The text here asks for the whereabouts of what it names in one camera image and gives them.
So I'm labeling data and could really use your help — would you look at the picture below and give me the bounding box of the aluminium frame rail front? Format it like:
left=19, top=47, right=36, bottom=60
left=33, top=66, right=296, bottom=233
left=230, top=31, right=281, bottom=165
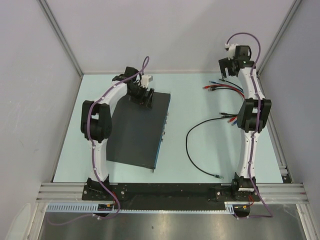
left=36, top=183, right=309, bottom=204

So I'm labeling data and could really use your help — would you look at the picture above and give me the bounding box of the blue ethernet cable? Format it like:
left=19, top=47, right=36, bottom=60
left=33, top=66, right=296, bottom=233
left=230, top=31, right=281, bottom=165
left=208, top=80, right=241, bottom=126

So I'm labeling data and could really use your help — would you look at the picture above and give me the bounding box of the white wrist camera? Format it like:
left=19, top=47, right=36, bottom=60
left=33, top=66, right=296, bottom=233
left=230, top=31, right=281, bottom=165
left=140, top=74, right=153, bottom=88
left=224, top=43, right=238, bottom=60

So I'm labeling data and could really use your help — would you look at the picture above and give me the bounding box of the red ethernet cable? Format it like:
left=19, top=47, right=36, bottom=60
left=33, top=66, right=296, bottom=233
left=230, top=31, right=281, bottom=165
left=201, top=84, right=246, bottom=124

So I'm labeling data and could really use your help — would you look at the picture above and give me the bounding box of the black ethernet cable long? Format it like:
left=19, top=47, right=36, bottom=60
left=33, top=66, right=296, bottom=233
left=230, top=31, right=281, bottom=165
left=185, top=116, right=225, bottom=180

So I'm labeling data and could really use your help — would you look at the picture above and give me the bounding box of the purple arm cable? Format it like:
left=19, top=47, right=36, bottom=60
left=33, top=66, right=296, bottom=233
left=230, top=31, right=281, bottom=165
left=225, top=32, right=275, bottom=220
left=46, top=56, right=151, bottom=226

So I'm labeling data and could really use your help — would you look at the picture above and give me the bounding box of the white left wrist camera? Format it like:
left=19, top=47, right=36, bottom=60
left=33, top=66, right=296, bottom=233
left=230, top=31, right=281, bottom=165
left=140, top=74, right=153, bottom=88

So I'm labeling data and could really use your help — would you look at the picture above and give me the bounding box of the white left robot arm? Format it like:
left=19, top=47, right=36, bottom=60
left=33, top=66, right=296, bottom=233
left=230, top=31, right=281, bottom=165
left=80, top=67, right=155, bottom=200

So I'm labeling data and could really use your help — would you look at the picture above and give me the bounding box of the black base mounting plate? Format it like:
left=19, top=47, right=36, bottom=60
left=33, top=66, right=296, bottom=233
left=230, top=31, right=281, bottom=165
left=81, top=179, right=260, bottom=217

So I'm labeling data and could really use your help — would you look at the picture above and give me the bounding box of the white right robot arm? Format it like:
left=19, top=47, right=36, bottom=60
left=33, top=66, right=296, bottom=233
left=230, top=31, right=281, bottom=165
left=218, top=43, right=272, bottom=201

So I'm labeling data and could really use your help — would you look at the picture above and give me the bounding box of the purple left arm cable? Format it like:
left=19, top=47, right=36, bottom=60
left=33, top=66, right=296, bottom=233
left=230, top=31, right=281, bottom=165
left=46, top=56, right=151, bottom=226

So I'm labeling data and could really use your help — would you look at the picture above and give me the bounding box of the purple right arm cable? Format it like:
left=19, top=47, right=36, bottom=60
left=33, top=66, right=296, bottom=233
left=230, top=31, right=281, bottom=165
left=225, top=32, right=275, bottom=220

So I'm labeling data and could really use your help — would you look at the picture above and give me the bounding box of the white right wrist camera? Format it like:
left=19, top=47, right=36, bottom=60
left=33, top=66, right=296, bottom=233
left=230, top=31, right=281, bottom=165
left=224, top=43, right=238, bottom=60

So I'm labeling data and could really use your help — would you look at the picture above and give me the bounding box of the dark network switch box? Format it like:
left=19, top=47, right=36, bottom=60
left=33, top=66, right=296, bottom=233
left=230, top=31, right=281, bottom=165
left=106, top=92, right=171, bottom=170

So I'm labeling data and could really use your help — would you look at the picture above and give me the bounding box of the grey slotted cable duct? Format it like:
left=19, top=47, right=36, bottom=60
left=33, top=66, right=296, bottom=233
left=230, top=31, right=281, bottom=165
left=46, top=202, right=234, bottom=215

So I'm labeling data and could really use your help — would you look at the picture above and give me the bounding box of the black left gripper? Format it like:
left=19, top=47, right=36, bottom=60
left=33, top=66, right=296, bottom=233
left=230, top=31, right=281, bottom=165
left=128, top=83, right=155, bottom=110

